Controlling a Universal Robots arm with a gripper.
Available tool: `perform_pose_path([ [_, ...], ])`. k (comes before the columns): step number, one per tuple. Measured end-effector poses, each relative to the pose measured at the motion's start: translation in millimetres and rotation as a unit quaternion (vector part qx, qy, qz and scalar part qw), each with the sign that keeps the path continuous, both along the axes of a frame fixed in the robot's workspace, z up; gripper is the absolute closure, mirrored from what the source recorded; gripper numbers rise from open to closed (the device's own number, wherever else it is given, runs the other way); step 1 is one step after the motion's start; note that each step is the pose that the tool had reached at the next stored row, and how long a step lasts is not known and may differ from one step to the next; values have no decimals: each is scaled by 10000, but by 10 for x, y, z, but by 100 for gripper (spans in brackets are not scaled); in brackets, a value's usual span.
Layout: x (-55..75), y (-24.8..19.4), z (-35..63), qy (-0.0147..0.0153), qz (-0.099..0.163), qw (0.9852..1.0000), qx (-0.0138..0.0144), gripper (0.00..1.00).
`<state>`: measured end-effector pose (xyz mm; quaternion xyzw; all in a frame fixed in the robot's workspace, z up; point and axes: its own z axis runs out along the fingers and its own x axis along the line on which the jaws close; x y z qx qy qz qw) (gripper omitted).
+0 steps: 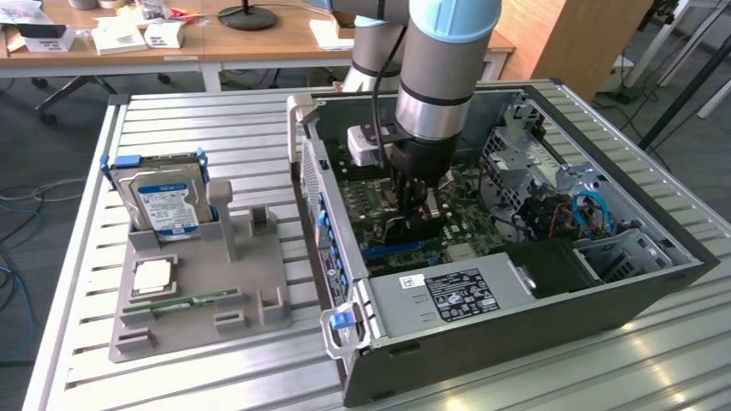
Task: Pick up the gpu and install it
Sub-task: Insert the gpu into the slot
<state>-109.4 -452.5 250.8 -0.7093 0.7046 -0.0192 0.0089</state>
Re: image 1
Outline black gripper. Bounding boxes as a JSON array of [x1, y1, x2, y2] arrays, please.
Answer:
[[390, 135, 459, 206]]

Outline green Nvidia graphics card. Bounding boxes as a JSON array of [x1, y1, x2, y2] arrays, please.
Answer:
[[364, 200, 446, 249]]

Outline CPU socket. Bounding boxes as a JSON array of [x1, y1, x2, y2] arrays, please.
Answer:
[[370, 178, 402, 207]]

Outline perforated metal drive cage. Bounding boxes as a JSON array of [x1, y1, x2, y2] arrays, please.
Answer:
[[478, 125, 564, 202]]

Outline green motherboard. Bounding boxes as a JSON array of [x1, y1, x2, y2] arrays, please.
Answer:
[[336, 147, 519, 277]]

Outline blue expansion slot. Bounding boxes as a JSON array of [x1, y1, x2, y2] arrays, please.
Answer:
[[363, 241, 427, 258]]

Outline silver chipset heatsink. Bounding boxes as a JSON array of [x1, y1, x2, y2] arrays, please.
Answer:
[[450, 243, 487, 260]]

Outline white booklet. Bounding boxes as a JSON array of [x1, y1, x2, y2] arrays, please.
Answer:
[[310, 19, 356, 52]]

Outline black power strip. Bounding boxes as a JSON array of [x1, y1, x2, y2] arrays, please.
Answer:
[[592, 87, 636, 106]]

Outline wooden cabinet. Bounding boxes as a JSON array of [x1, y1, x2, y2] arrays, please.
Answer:
[[490, 0, 655, 104]]

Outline grey power supply unit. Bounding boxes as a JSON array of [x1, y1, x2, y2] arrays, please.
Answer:
[[364, 251, 539, 338]]

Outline wooden desk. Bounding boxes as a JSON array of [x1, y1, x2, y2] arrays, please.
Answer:
[[0, 0, 515, 93]]

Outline small white box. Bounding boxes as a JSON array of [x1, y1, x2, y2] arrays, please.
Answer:
[[608, 54, 638, 89]]

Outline silver disk bay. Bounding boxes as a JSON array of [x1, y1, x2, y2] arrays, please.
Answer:
[[572, 228, 677, 284]]

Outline black lamp base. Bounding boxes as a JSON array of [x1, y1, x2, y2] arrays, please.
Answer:
[[216, 0, 280, 31]]

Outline hard disk in blue carrier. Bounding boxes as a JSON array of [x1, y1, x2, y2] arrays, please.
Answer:
[[100, 147, 211, 241]]

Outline black tripod pole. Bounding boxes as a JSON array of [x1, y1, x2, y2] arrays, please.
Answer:
[[639, 40, 731, 151]]

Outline black open PC case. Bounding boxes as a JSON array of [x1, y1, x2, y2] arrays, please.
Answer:
[[283, 83, 722, 408]]

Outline white box black print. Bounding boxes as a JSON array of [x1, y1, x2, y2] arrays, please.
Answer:
[[142, 21, 187, 49]]

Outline green RAM stick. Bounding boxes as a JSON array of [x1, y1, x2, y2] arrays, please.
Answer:
[[123, 289, 242, 316]]

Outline silver CPU chip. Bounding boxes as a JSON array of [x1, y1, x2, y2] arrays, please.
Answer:
[[132, 259, 178, 297]]

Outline grey parts rack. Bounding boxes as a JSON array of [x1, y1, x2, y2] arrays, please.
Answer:
[[107, 179, 298, 365]]

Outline clear plastic bag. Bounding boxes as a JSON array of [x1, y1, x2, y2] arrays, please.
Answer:
[[139, 0, 172, 21]]

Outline white open box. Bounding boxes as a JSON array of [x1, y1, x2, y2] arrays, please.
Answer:
[[91, 24, 148, 56]]

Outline black office chair base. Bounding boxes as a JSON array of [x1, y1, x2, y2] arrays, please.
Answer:
[[31, 75, 176, 126]]

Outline white box black lid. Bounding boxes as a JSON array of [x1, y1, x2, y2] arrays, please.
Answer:
[[19, 23, 76, 53]]

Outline paper sheets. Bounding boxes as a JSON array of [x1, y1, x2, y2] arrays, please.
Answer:
[[0, 0, 51, 25]]

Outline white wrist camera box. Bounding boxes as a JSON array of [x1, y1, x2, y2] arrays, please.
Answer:
[[346, 123, 414, 169]]

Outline black camera cable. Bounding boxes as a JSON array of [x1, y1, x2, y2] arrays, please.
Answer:
[[370, 23, 414, 169]]

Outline black and red wire bundle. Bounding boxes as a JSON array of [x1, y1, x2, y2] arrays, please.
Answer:
[[512, 191, 578, 241]]

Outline blue wire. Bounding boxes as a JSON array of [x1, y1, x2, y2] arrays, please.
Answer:
[[572, 191, 616, 235]]

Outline white table frame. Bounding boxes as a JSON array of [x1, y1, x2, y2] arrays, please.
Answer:
[[622, 0, 731, 119]]

